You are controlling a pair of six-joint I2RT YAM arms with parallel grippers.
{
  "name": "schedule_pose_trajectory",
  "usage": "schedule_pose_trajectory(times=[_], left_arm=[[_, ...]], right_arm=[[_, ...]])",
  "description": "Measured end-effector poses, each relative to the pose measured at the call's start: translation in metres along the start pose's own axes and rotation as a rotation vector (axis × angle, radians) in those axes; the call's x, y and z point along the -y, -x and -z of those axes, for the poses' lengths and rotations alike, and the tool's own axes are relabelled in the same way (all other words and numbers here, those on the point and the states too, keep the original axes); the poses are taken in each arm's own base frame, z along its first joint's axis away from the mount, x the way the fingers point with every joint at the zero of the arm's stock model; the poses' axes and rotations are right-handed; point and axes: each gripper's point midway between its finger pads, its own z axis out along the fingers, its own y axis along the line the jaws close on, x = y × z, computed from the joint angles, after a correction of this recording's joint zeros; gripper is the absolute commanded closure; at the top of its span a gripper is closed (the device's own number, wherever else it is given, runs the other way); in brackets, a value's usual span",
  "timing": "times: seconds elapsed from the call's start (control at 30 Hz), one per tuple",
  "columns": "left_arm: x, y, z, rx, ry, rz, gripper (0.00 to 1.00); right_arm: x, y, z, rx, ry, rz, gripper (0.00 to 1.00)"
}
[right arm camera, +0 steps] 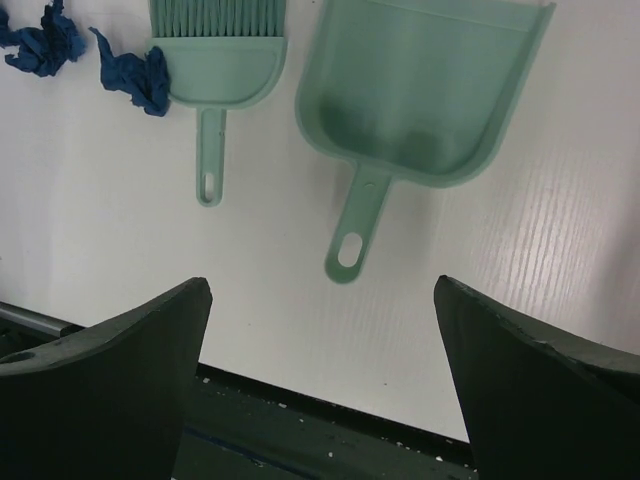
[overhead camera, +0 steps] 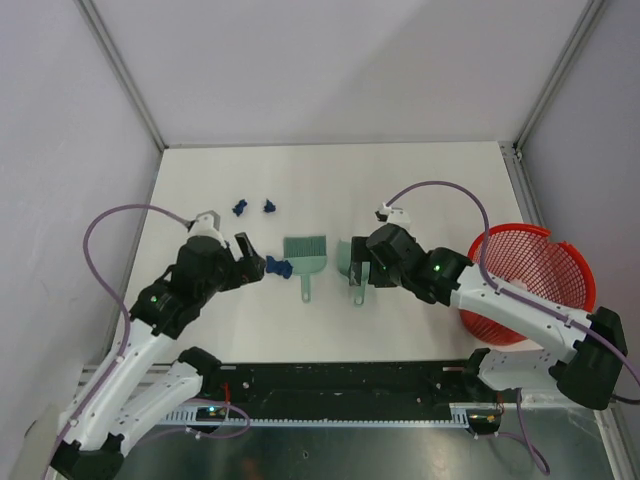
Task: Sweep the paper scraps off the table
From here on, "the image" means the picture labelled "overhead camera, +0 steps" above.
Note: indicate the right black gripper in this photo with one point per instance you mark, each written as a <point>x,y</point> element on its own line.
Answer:
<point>359,254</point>

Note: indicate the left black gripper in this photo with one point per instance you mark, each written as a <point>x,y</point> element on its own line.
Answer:
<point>250,269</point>

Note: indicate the green dustpan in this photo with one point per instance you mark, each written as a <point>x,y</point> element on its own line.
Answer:
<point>343,265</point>

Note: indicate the blue paper scrap large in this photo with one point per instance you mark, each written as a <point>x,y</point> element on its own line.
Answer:
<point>281,268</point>

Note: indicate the green hand brush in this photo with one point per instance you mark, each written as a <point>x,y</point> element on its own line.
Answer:
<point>308,257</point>

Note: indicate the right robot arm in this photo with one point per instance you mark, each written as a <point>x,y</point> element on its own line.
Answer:
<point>582,353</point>

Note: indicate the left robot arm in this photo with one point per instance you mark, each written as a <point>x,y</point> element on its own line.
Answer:
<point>106,420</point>

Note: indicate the blue paper scrap middle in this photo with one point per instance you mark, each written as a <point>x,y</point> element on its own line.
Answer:
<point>269,206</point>

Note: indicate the blue paper scrap left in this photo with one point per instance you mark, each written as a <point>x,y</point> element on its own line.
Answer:
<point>240,207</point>

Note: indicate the red mesh basket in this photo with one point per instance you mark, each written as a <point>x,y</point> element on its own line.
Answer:
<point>525,256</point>

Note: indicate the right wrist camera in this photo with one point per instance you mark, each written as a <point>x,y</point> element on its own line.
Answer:
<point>393,215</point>

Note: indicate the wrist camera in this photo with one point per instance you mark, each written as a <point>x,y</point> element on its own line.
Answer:
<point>207,224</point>
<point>393,215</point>

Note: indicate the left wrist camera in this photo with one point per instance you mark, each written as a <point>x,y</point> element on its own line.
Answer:
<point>207,224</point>

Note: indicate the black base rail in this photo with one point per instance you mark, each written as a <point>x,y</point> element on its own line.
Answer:
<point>365,392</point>

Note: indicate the left aluminium frame post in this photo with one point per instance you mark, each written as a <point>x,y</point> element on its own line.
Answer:
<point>105,42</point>

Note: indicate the aluminium frame post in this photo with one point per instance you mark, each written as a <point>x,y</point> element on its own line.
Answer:
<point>105,42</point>
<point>575,44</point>

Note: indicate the right aluminium frame post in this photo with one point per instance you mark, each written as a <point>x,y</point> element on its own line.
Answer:
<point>575,44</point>

